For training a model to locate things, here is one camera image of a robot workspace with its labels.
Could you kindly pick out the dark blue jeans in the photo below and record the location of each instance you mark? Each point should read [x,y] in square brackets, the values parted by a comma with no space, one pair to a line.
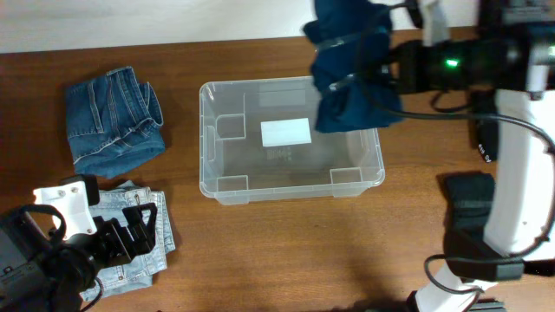
[113,124]

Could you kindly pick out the clear plastic storage bin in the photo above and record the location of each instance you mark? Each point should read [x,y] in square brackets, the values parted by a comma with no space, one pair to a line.
[235,168]

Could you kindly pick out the light blue folded jeans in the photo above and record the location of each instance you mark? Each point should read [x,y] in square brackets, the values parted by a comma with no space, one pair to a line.
[139,273]

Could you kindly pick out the black garment with print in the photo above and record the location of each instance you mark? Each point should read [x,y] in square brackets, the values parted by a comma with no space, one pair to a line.
[484,134]

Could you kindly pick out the teal shirt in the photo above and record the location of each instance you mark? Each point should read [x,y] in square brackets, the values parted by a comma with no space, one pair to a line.
[352,39]

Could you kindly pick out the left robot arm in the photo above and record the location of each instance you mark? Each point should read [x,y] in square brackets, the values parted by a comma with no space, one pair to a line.
[43,271]

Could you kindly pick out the dark green folded garment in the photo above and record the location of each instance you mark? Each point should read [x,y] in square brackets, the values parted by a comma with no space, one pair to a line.
[469,197]

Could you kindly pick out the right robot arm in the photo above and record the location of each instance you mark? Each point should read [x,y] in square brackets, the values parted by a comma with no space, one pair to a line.
[514,53]

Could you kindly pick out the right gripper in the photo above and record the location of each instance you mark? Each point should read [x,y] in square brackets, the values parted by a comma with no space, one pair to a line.
[401,81]

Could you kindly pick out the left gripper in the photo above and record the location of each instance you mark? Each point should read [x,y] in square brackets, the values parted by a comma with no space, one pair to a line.
[144,233]

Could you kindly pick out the white label in bin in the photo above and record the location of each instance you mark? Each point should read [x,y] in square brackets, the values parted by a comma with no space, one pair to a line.
[285,132]

